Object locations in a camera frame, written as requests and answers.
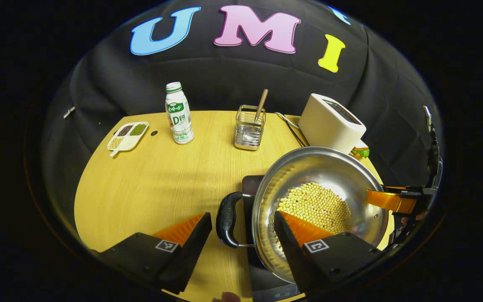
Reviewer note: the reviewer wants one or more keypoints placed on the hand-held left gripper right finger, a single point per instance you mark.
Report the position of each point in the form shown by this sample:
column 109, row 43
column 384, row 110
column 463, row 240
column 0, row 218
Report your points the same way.
column 294, row 256

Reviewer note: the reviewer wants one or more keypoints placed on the stainless steel pot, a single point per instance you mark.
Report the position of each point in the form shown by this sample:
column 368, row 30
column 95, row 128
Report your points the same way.
column 308, row 167

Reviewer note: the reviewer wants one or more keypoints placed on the black induction cooktop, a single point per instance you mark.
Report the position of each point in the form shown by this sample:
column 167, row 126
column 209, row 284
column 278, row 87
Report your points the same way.
column 266, row 285

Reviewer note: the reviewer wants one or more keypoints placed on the white green drink bottle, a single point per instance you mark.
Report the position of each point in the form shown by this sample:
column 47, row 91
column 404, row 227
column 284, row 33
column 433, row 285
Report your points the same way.
column 179, row 119

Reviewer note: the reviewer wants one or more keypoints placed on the white toaster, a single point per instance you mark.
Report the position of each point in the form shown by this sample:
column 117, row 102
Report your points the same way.
column 329, row 126

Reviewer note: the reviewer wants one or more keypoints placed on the small green and white item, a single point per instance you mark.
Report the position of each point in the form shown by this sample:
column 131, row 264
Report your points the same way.
column 361, row 152

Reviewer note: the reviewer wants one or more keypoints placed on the pile of yellow soybeans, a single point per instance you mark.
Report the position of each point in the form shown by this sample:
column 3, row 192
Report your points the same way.
column 317, row 201

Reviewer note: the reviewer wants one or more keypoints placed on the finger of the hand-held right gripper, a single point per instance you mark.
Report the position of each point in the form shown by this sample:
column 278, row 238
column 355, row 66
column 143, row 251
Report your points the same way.
column 392, row 201

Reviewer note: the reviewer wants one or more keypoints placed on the white divided bean dish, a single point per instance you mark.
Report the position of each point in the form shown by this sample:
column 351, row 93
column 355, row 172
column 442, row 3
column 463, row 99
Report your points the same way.
column 126, row 140

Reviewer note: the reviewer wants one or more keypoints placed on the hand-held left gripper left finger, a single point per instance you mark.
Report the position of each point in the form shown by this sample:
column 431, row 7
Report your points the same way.
column 187, row 256

